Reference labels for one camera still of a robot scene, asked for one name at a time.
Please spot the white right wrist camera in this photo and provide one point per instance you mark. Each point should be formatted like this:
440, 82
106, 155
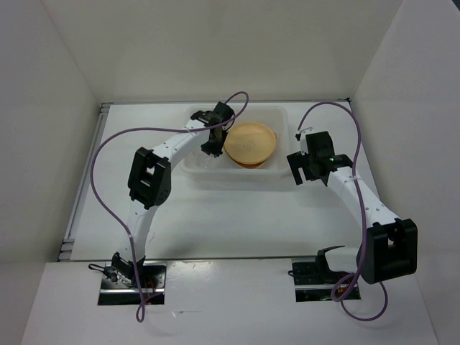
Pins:
300, 136

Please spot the woven bamboo triangular tray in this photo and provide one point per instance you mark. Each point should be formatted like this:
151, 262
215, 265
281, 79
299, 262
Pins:
250, 149

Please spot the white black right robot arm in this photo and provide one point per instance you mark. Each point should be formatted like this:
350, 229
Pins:
390, 245

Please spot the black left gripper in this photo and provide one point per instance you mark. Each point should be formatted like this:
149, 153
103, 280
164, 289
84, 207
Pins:
216, 151

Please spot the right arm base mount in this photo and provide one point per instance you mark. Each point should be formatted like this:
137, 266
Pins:
313, 281

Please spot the translucent white plastic bin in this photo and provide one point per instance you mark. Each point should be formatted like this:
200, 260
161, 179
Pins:
276, 118

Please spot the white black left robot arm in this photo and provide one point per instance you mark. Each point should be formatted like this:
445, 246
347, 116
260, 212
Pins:
150, 181

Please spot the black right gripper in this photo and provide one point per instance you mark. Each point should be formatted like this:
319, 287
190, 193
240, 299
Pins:
297, 160

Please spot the clear glass cup front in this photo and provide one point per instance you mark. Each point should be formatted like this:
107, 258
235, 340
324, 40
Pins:
204, 161

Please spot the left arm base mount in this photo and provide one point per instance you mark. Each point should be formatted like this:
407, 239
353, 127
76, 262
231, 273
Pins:
116, 290

